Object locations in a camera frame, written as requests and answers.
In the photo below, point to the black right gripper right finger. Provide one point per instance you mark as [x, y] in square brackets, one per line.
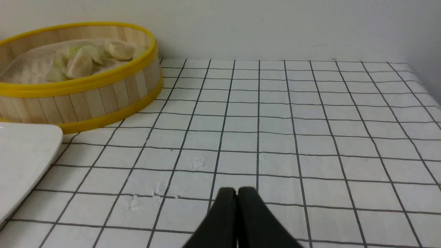
[257, 226]

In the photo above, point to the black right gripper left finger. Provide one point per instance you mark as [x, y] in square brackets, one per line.
[217, 230]

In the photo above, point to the white steamed dumpling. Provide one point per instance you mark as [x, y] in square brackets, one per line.
[119, 51]

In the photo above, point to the pale green steamed dumpling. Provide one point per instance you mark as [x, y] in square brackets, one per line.
[96, 52]

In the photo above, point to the white square plate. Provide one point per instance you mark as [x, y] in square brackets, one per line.
[26, 151]

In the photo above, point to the white checkered tablecloth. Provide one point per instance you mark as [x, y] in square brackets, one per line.
[344, 154]

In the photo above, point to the bamboo steamer basket yellow rim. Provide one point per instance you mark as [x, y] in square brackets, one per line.
[87, 103]

